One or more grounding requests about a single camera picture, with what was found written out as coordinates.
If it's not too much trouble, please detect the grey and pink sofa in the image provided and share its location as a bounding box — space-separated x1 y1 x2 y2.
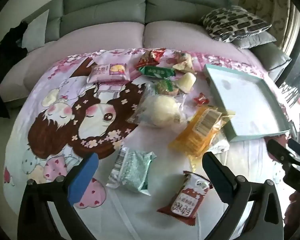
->
0 0 293 110

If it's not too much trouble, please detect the person's right hand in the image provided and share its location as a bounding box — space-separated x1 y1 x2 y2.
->
284 191 300 233

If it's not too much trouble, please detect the yellow snack packet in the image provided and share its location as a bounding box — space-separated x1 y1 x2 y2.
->
168 106 236 168

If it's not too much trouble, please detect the pink snack packet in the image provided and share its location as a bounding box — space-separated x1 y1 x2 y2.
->
86 63 132 83

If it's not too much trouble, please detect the teal cardboard tray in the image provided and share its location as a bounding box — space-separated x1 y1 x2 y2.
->
204 64 290 143

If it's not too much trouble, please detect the light grey pillow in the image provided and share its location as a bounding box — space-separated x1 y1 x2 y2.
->
21 9 50 53

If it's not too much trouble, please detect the black cloth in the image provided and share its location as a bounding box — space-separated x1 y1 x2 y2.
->
0 21 28 119

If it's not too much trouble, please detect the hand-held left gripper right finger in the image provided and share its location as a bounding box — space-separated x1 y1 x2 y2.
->
197 151 284 240

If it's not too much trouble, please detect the dark grey pillow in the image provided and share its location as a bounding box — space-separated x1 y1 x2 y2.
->
231 31 277 49

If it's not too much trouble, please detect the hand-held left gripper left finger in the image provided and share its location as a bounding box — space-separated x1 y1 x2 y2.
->
17 152 100 240

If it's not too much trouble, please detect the green lidded snack cup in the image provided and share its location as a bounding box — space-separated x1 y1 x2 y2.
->
155 79 180 97

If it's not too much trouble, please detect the green and white snack packet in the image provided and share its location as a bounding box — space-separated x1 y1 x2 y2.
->
105 145 157 197

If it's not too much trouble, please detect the small red candy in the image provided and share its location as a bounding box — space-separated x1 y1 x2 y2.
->
193 92 209 105

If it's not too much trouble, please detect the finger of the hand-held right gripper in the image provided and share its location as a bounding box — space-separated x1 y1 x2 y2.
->
287 139 300 159
266 138 294 170

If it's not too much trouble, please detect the red and white snack packet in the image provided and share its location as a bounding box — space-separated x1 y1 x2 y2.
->
156 170 213 227

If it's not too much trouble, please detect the white jelly cup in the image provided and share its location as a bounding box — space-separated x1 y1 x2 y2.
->
176 72 197 94

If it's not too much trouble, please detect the printed cartoon blanket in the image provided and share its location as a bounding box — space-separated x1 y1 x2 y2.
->
2 47 290 240

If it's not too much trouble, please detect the clear bag with white bun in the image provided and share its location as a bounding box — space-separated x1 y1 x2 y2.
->
126 84 188 128

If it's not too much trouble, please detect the black spotted pillow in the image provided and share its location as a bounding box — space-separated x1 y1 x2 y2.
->
199 5 273 43

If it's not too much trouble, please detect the beige snack packet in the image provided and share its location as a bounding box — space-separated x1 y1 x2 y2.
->
172 52 197 74

